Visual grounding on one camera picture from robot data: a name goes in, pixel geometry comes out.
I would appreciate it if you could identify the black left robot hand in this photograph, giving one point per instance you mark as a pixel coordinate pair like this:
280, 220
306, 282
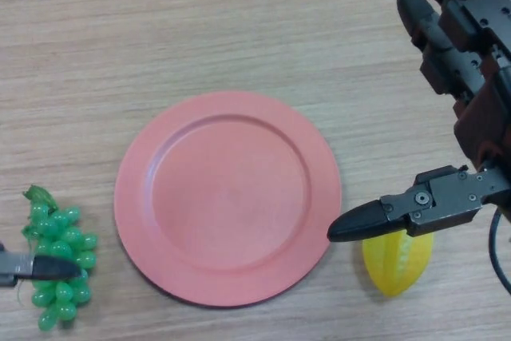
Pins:
52, 268

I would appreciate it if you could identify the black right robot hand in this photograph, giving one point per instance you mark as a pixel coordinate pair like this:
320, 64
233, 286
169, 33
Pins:
483, 77

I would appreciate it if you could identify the green plastic grape bunch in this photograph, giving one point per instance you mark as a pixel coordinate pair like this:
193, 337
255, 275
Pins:
60, 235

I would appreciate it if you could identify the pink round plate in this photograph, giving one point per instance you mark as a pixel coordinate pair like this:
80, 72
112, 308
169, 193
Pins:
227, 201

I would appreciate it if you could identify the yellow plastic starfruit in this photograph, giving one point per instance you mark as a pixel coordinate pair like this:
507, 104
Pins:
389, 269

